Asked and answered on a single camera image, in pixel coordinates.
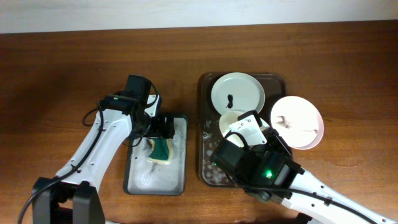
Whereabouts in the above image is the green and yellow sponge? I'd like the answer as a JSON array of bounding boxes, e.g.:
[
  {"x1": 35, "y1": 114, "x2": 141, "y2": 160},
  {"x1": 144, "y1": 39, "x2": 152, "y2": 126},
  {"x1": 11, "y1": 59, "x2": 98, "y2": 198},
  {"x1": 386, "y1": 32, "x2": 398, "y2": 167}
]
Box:
[{"x1": 147, "y1": 139, "x2": 173, "y2": 165}]

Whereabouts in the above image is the pink plate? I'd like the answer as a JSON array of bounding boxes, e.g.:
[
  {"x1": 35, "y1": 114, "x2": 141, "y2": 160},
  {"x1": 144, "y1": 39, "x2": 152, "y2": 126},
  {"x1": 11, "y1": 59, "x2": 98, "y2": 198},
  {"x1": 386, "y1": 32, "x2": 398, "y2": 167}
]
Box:
[{"x1": 270, "y1": 96, "x2": 325, "y2": 150}]

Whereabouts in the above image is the cream white plate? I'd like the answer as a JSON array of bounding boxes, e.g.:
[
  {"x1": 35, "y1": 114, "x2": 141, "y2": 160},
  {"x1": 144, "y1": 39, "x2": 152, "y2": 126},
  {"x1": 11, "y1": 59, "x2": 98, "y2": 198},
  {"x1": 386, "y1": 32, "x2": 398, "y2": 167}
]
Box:
[{"x1": 219, "y1": 110, "x2": 247, "y2": 138}]

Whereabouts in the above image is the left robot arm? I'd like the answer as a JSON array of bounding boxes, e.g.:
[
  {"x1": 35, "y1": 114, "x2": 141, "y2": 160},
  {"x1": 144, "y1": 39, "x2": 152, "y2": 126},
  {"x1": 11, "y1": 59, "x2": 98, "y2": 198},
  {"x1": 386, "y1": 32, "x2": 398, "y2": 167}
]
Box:
[{"x1": 18, "y1": 75, "x2": 175, "y2": 223}]

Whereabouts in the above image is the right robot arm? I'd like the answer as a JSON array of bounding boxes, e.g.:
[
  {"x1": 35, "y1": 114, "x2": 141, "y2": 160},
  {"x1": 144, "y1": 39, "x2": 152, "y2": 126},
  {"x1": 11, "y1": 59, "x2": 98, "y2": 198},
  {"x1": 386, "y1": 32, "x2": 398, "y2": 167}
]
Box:
[{"x1": 210, "y1": 128, "x2": 395, "y2": 223}]

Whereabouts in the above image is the brown plastic tray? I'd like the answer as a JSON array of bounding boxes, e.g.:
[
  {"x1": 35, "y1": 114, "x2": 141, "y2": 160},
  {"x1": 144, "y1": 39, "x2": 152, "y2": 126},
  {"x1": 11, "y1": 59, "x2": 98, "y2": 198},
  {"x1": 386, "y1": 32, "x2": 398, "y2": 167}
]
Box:
[{"x1": 198, "y1": 72, "x2": 286, "y2": 187}]

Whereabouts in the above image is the dark green soapy tray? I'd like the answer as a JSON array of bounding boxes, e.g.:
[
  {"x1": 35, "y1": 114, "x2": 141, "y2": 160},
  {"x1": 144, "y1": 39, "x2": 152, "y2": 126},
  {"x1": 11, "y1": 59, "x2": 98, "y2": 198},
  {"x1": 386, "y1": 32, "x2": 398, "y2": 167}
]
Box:
[{"x1": 123, "y1": 113, "x2": 188, "y2": 196}]

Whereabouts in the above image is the pale green plate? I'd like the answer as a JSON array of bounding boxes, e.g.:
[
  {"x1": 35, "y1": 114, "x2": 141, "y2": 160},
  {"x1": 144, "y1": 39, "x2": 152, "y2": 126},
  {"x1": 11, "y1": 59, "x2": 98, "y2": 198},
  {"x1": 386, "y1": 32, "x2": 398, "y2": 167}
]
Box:
[{"x1": 211, "y1": 72, "x2": 266, "y2": 115}]

